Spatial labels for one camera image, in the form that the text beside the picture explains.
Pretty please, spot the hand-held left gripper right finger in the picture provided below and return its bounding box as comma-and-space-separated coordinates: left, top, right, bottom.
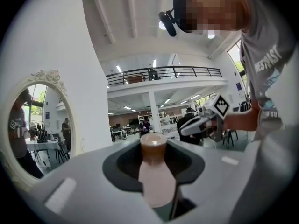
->
164, 139, 264, 224

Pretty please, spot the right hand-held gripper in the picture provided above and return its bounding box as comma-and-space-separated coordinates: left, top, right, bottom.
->
178, 92, 232, 143

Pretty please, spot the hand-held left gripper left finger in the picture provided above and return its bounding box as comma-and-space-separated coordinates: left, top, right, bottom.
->
29, 138, 164, 224

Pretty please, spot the small pink bottle brown cap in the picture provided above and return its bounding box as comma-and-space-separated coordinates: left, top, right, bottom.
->
138, 133, 177, 209

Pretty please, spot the person's right forearm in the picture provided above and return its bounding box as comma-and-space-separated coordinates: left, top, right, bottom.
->
223, 105, 261, 132

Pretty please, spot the white shelf unit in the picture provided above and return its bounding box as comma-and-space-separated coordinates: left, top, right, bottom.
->
137, 110, 185, 135

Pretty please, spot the black chair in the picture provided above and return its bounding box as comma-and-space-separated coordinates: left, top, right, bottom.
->
221, 101, 252, 149

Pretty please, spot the white pillar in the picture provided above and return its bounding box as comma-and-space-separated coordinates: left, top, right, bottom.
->
148, 90, 162, 134

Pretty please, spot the black balcony railing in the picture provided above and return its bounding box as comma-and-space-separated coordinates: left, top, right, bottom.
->
105, 65, 223, 87

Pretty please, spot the large window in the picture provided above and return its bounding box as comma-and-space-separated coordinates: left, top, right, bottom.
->
227, 39, 249, 90

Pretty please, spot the person's grey t-shirt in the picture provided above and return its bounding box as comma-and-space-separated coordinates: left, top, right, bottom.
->
238, 0, 299, 142

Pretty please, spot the white ornate oval mirror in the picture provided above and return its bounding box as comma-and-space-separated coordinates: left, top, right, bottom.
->
0, 69, 77, 192

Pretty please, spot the person's head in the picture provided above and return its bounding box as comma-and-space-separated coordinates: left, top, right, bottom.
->
174, 0, 252, 36

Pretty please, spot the black head-worn camera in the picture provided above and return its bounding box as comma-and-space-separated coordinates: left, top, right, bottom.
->
158, 0, 196, 37

